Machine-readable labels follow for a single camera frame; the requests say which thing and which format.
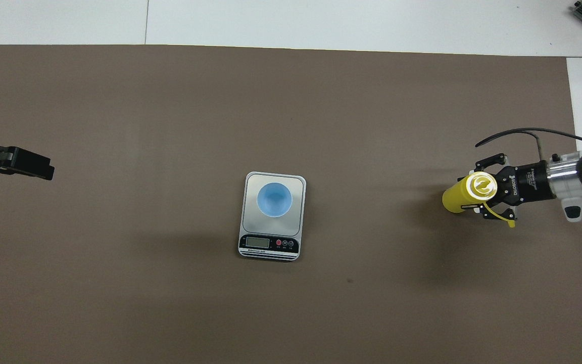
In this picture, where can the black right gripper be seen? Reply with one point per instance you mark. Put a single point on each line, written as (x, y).
(528, 183)

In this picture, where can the yellow squeeze bottle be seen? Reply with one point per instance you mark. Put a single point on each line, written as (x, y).
(457, 199)

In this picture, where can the light blue plastic cup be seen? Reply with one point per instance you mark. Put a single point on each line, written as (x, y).
(274, 199)

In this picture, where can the silver digital kitchen scale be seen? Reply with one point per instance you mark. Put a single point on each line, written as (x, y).
(271, 230)

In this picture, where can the brown table mat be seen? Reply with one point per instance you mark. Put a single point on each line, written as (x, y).
(372, 126)

